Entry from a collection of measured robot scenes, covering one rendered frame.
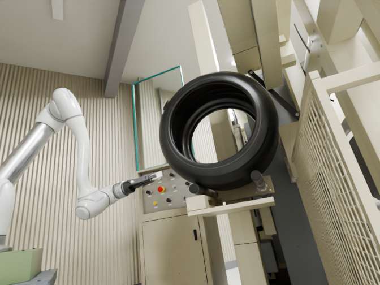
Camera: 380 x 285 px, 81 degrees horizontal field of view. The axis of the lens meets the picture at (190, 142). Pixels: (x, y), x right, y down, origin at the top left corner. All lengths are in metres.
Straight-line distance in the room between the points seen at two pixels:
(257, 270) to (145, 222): 0.94
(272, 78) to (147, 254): 1.51
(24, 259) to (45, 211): 2.84
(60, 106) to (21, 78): 3.31
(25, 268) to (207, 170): 0.72
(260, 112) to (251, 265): 0.79
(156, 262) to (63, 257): 2.08
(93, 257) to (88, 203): 2.61
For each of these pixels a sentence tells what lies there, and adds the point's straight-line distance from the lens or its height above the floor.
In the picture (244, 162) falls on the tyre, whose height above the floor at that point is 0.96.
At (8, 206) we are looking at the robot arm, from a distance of 1.12.
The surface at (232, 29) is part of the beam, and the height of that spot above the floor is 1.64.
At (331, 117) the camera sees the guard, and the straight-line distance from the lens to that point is 0.51.
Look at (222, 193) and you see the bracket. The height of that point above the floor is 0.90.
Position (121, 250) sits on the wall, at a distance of 3.82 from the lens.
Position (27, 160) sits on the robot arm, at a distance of 1.39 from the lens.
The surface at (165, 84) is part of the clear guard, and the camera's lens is 2.25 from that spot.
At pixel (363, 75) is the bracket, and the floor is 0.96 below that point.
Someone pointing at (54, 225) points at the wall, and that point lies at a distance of 3.77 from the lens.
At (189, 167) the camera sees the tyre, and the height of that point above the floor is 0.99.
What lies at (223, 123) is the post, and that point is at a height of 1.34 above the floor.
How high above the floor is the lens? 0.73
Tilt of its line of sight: 21 degrees up
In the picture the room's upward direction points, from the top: 9 degrees counter-clockwise
